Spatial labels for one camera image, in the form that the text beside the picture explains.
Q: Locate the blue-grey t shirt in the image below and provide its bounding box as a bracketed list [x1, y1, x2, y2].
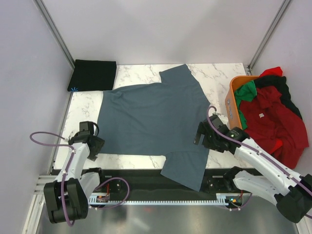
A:
[97, 65, 210, 191]

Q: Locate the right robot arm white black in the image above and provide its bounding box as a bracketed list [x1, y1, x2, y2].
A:
[194, 115, 312, 223]

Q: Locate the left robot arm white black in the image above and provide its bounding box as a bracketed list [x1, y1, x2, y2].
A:
[43, 121, 107, 226]

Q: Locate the orange plastic basket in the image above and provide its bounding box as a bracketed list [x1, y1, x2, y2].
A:
[225, 76, 258, 128]

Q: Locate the green t shirt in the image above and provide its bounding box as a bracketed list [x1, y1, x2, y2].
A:
[234, 80, 257, 130]

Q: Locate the red t shirt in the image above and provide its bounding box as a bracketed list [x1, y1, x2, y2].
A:
[240, 67, 309, 169]

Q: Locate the folded black t shirt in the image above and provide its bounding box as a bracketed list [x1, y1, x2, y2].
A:
[67, 59, 117, 92]

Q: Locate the black t shirt in basket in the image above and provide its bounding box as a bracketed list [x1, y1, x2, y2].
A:
[254, 75, 302, 119]

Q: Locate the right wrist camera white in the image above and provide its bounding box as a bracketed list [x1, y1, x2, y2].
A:
[216, 113, 230, 128]

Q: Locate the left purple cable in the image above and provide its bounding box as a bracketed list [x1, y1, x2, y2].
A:
[29, 131, 131, 227]

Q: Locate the purple cable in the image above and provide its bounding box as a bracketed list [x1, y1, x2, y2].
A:
[29, 131, 131, 227]
[206, 105, 312, 219]

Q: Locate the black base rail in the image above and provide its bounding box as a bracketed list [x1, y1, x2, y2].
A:
[78, 168, 283, 202]

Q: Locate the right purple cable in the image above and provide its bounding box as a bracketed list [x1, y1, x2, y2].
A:
[206, 105, 312, 219]

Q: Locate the white slotted cable duct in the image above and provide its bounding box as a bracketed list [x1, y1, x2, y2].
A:
[88, 193, 244, 206]

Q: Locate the right aluminium frame post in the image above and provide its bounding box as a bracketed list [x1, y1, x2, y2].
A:
[244, 0, 292, 75]

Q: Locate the aluminium frame post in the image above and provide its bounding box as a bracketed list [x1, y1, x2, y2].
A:
[34, 0, 75, 69]
[244, 0, 292, 75]

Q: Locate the aluminium frame extrusion base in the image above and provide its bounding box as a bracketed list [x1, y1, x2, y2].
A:
[34, 175, 57, 195]

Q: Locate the left aluminium frame post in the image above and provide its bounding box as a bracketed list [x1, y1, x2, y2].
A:
[34, 0, 75, 69]

